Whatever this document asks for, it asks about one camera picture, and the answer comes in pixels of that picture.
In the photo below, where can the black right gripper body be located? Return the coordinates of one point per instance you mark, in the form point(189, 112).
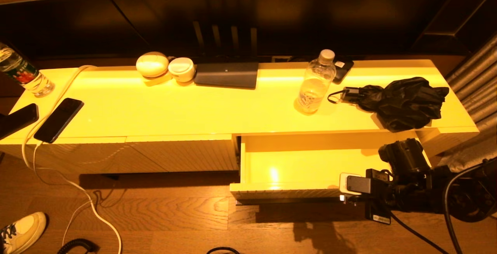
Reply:
point(378, 203)

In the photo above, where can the clear bottle with white cap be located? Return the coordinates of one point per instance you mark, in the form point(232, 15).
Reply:
point(314, 87)

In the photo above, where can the white round lidded jar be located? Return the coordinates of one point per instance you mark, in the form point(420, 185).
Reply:
point(181, 69)

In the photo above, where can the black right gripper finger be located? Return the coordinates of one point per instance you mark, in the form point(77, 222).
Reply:
point(351, 199)

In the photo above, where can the small black flat device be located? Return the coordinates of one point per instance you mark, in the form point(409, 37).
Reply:
point(343, 69)

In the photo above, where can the black flat television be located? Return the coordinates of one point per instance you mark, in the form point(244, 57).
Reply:
point(271, 21)

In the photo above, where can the grey curtain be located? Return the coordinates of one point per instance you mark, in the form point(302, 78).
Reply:
point(477, 83)

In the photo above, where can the water bottle with green label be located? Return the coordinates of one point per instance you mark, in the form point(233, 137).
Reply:
point(26, 75)

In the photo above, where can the dark grey flat box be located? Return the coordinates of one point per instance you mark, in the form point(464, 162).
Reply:
point(227, 74)

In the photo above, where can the cabinet drawer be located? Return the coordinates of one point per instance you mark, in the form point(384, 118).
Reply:
point(295, 164)

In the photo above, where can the black cabinet foot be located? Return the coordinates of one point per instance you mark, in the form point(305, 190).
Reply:
point(112, 176)

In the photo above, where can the white sneaker with laces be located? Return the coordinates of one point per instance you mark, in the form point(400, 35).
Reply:
point(23, 230)

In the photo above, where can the dark wooden shelf unit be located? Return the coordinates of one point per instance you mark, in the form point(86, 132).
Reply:
point(466, 17)

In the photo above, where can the black smartphone on charger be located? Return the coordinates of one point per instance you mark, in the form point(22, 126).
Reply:
point(58, 120)

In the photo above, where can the black umbrella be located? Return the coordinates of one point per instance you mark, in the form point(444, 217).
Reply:
point(407, 100)

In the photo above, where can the white egg-shaped device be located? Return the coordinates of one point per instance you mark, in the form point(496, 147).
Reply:
point(152, 64)

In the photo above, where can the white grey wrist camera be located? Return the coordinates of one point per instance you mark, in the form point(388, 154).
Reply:
point(355, 184)

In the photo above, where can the cream ribbed cabinet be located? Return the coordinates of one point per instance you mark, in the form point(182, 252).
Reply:
point(174, 106)

